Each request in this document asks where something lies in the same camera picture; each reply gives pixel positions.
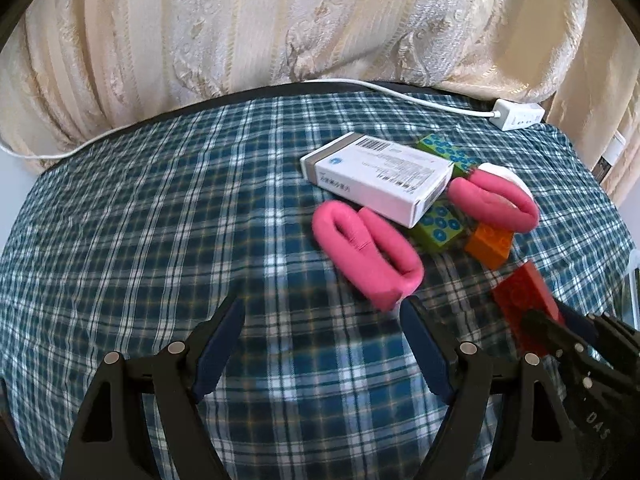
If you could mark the green block with blue dots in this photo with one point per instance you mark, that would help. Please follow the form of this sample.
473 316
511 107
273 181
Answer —
442 150
440 227

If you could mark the orange toy building block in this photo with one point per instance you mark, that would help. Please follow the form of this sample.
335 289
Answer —
490 245

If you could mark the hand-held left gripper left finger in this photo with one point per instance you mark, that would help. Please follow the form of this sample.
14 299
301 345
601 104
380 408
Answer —
215 352

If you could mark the white power strip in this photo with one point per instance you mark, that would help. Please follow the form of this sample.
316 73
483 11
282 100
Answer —
517 114

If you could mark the white round lidded container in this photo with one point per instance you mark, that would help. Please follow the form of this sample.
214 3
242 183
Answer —
505 175

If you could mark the pink rolled cloth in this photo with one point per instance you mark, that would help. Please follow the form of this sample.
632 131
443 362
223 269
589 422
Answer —
350 240
492 207

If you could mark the cream patterned curtain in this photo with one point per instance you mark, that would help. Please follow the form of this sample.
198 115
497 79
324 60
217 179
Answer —
250 25

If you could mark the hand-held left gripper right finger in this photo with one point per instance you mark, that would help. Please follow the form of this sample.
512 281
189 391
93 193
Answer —
425 347

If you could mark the blue plaid tablecloth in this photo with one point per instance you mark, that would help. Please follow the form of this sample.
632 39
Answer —
150 235

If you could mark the white medicine box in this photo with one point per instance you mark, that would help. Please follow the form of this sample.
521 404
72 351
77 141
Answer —
375 177

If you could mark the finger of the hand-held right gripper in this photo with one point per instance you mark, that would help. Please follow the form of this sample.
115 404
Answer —
560 340
617 342

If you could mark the red toy building block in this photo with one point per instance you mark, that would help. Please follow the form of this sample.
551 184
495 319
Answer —
520 292

